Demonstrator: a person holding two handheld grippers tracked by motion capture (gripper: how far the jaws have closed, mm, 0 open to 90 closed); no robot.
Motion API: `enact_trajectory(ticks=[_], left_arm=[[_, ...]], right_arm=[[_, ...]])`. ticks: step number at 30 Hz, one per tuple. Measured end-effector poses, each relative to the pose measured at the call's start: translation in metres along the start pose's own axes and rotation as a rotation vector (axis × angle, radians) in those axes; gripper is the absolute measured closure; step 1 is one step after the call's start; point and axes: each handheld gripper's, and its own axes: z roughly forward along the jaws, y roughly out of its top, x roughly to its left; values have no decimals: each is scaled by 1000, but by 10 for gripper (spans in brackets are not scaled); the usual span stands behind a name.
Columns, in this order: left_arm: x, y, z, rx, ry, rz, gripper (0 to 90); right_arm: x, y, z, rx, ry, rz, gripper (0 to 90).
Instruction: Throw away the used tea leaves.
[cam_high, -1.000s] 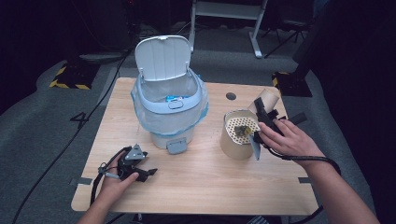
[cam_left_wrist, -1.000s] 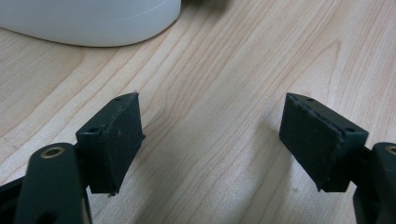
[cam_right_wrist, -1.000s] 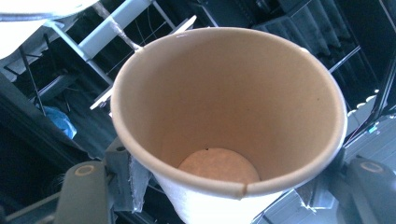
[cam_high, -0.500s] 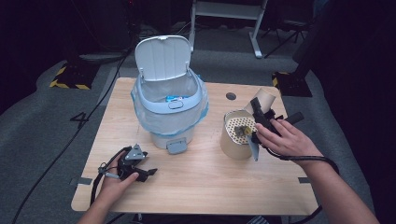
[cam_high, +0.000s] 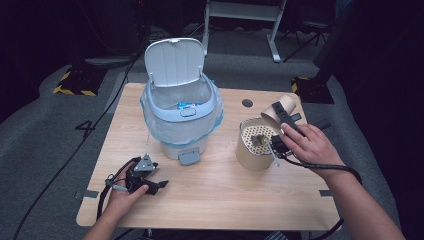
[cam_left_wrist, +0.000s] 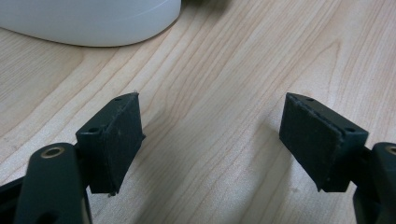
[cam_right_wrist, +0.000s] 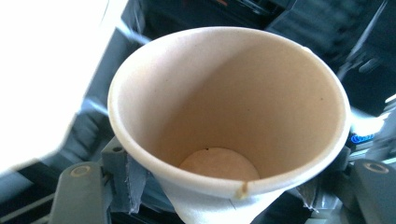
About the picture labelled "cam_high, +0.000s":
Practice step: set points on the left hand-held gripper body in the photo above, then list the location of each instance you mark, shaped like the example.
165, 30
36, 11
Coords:
145, 165

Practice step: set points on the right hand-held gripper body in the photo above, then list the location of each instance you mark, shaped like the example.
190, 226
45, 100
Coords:
279, 145

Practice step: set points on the brown paper cup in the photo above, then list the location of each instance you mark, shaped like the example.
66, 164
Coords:
283, 101

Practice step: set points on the used tea bag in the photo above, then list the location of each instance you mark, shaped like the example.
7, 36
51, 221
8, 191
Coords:
257, 140

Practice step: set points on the beige container with strainer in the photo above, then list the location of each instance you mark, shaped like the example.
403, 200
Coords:
248, 158

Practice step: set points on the white pedal trash can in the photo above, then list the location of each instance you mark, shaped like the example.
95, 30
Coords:
175, 63

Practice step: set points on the person's right hand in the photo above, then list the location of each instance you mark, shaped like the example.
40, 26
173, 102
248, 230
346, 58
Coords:
313, 146

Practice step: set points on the person's left hand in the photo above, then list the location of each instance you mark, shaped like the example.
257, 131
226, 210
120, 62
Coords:
120, 200

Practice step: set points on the yellow-black striped stand base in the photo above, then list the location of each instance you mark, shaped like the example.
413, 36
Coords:
311, 91
78, 83

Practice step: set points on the translucent blue-edged bin liner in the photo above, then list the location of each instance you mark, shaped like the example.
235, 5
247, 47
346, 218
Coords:
186, 130

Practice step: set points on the black tripod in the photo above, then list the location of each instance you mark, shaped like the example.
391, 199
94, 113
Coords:
311, 36

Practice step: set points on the person's striped clothing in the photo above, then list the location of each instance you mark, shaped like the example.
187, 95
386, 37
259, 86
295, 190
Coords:
276, 236

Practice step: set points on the white metal stand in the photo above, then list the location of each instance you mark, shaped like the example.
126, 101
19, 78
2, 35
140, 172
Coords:
243, 11

